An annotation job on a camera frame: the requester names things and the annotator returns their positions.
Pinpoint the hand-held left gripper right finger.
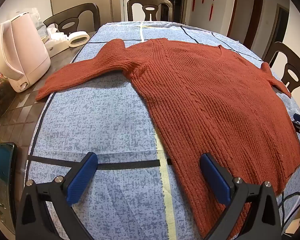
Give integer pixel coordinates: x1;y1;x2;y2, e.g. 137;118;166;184
199;152;282;240

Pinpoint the dark wooden chair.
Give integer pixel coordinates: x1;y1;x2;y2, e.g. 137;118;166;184
262;42;300;93
43;3;101;36
127;0;173;22

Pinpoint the rust red knit sweater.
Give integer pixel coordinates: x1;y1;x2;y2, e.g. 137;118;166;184
36;37;300;240

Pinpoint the white tape roll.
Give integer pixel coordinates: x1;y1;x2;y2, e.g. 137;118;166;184
68;31;90;48

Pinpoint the clear plastic bag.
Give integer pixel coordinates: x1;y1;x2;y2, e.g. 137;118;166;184
31;7;49;37

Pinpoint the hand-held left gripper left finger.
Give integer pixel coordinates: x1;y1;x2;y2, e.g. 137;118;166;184
16;152;98;240

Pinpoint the pink electric kettle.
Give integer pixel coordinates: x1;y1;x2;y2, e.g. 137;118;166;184
0;12;51;93

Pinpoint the black cable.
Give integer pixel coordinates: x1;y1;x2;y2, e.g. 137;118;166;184
277;189;300;230

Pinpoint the white tissue box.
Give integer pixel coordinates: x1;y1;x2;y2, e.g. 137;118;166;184
41;27;73;57

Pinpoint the glass jar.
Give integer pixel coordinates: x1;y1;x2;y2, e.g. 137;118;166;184
0;77;13;118

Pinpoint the black smartphone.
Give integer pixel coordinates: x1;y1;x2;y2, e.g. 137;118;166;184
0;142;18;233

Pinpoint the brown wooden door frame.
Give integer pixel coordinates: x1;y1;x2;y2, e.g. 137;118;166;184
227;0;264;51

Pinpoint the blue checked blanket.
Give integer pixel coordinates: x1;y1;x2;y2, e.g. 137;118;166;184
25;21;300;240

